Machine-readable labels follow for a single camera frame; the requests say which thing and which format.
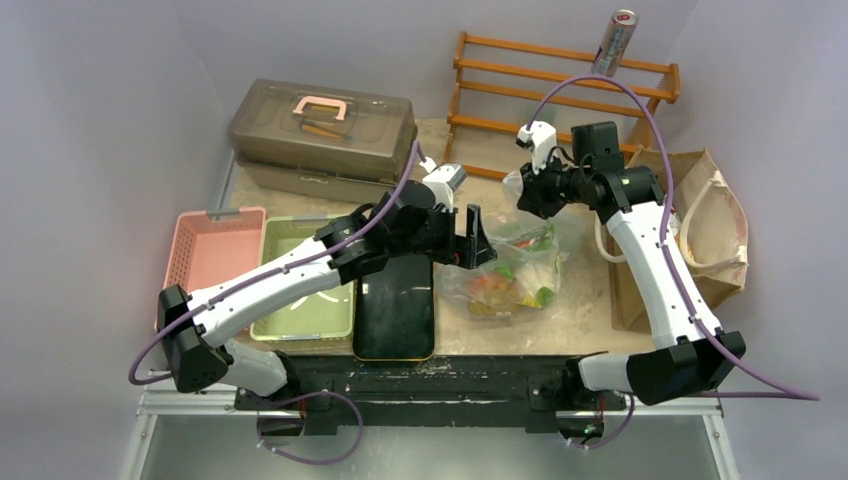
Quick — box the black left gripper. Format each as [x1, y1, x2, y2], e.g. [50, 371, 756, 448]
[389, 200, 495, 268]

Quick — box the clear plastic grocery bag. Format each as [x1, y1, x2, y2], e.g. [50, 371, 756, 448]
[435, 171, 586, 319]

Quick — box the brown bread piece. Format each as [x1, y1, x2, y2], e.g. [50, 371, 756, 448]
[468, 301, 520, 319]

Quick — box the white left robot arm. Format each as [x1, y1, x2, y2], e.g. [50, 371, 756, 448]
[153, 181, 498, 409]

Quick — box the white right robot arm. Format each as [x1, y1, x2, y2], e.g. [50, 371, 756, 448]
[516, 121, 746, 407]

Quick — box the white cauliflower piece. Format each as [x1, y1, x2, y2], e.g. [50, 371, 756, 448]
[515, 262, 558, 295]

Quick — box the black tray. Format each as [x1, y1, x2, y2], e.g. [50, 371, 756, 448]
[352, 255, 436, 362]

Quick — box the silver drink can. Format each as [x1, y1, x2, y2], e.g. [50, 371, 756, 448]
[591, 9, 639, 77]

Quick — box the orange wooden rack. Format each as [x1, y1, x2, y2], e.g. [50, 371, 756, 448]
[443, 31, 681, 180]

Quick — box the green plastic basket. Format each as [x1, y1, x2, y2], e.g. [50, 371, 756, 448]
[250, 215, 356, 343]

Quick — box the brown paper bag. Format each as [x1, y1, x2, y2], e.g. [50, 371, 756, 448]
[595, 148, 749, 334]

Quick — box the brown translucent storage box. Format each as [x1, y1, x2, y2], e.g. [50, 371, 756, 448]
[227, 79, 417, 204]

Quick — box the pink plastic basket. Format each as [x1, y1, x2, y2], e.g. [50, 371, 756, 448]
[163, 207, 267, 293]

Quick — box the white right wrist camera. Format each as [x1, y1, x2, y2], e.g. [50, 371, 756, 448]
[516, 120, 557, 174]

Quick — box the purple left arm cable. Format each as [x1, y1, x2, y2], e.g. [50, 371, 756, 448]
[127, 140, 425, 387]

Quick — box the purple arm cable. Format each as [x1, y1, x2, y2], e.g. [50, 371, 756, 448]
[127, 140, 425, 387]
[526, 74, 821, 403]

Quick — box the pink box handle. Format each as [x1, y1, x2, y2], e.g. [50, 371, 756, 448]
[292, 95, 348, 122]

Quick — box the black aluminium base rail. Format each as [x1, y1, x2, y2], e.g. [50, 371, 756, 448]
[135, 351, 742, 480]

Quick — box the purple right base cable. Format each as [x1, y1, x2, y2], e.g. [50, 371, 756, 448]
[566, 390, 637, 452]

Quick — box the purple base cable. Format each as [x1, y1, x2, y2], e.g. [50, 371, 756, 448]
[256, 388, 366, 466]
[566, 390, 637, 452]

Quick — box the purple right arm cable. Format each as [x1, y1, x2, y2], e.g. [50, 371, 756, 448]
[526, 74, 821, 403]

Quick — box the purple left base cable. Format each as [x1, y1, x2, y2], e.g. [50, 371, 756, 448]
[256, 388, 366, 466]

